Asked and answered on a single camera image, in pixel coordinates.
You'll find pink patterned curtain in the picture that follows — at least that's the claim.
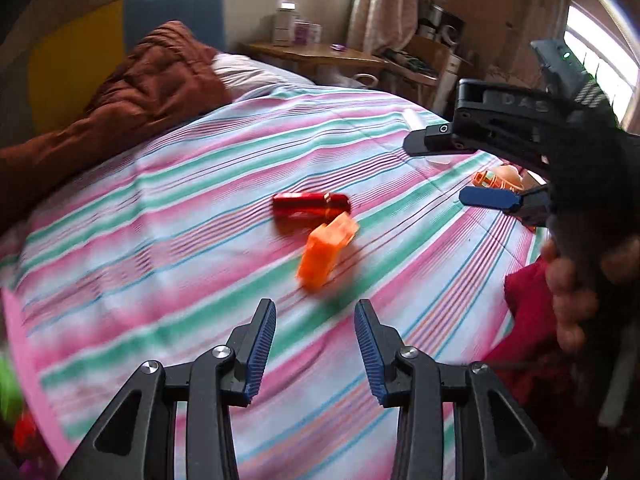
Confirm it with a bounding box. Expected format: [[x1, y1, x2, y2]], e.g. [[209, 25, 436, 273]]
[[330, 0, 426, 53]]

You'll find white pillow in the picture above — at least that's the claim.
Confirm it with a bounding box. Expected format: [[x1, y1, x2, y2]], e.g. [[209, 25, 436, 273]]
[[212, 52, 316, 103]]

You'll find purple box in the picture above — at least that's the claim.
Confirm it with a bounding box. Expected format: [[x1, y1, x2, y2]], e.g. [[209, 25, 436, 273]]
[[294, 20, 323, 46]]

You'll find cluttered wooden shelf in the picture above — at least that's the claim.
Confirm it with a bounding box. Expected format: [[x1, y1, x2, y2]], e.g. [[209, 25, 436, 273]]
[[385, 5, 476, 111]]

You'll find red cylinder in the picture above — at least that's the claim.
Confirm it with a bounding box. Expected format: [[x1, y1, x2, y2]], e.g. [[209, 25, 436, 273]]
[[272, 192, 351, 221]]

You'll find red cloth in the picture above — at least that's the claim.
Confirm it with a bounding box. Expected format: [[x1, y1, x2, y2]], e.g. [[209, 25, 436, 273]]
[[480, 255, 601, 461]]

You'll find white box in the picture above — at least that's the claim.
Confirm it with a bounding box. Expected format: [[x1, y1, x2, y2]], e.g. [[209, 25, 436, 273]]
[[272, 0, 298, 46]]

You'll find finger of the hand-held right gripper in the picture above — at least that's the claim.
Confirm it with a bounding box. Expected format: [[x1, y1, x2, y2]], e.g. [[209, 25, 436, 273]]
[[458, 185, 551, 222], [402, 124, 476, 157]]

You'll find person's right hand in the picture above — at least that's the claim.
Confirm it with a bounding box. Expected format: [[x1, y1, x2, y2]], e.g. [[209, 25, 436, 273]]
[[542, 237, 640, 356]]

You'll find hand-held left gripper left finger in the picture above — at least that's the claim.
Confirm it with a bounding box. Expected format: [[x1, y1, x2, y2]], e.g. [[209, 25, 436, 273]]
[[57, 298, 277, 480]]

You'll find wooden desk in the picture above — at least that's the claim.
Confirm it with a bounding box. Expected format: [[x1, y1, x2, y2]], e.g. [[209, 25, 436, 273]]
[[240, 40, 386, 86]]

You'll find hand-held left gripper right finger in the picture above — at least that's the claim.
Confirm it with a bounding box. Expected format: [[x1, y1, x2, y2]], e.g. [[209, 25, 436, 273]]
[[354, 299, 571, 480]]

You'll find brown quilt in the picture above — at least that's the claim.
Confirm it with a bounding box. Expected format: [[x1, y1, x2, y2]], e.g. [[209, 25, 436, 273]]
[[0, 20, 236, 231]]

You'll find small side window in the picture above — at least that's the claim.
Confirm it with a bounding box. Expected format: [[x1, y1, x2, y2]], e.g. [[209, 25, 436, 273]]
[[565, 2, 640, 131]]

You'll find grey yellow blue headboard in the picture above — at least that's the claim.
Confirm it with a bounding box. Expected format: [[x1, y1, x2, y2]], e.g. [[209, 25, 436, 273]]
[[27, 0, 226, 133]]

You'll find orange plastic box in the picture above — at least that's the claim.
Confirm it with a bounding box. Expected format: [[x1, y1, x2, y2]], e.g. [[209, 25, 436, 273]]
[[296, 211, 360, 292]]

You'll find orange and peach toy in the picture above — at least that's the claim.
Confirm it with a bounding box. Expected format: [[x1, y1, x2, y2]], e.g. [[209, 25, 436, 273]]
[[472, 165, 526, 196]]

